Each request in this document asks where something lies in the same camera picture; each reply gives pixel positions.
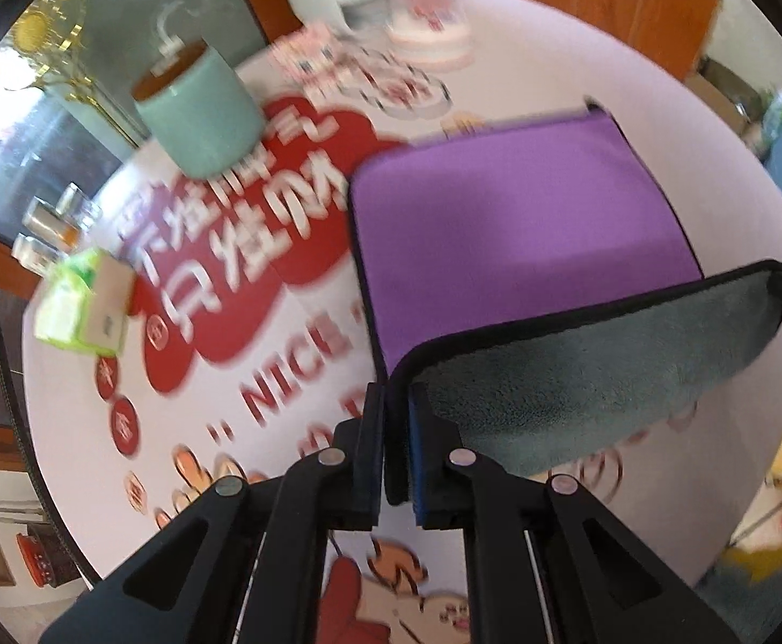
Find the gold lid honey jar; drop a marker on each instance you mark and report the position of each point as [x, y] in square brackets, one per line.
[77, 208]

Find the silver lidded glass jar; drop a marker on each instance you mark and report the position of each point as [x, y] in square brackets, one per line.
[43, 222]

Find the glass door display cabinet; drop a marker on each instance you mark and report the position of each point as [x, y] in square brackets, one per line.
[66, 114]

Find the pink base glass dome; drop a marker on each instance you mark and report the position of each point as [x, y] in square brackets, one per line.
[430, 33]

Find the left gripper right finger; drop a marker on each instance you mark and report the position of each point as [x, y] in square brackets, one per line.
[545, 561]

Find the teal ceramic jar wooden lid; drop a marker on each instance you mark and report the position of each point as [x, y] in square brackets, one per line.
[198, 110]

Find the white squeeze bottle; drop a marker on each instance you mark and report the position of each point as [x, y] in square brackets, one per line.
[170, 44]

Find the small white labelled jar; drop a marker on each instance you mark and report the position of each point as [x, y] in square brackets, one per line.
[34, 255]

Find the purple and grey towel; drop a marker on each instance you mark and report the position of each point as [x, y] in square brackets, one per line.
[533, 284]

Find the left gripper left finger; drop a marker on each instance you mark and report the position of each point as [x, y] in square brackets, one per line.
[244, 562]

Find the pink brick toy figure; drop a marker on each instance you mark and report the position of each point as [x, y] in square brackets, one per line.
[309, 55]

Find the green tissue pack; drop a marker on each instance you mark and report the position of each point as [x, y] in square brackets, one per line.
[85, 304]

